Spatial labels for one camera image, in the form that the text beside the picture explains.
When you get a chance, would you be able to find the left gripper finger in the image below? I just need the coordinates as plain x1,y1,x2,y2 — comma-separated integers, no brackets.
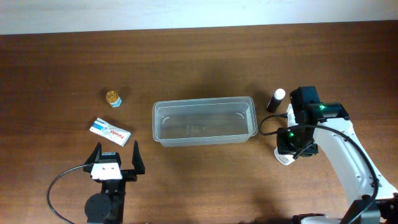
84,142,101,165
132,141,146,175

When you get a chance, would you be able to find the white clear-capped bottle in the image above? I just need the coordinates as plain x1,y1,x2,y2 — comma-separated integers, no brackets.
274,148,295,166

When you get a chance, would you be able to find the white Panadol box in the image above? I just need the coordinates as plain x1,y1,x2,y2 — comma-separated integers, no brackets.
89,118,131,147

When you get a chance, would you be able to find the black bottle white cap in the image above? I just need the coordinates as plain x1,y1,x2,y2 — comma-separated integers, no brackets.
266,88,286,113

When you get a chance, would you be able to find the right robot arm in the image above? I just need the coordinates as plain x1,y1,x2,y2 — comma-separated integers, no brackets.
274,86,397,223

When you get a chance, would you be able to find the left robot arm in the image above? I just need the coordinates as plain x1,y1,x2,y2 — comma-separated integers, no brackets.
83,141,146,223

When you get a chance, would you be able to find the clear plastic container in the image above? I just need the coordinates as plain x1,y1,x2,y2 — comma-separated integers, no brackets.
152,96,257,147

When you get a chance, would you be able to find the small gold-lidded jar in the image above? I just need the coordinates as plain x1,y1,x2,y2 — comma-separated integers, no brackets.
106,91,122,108

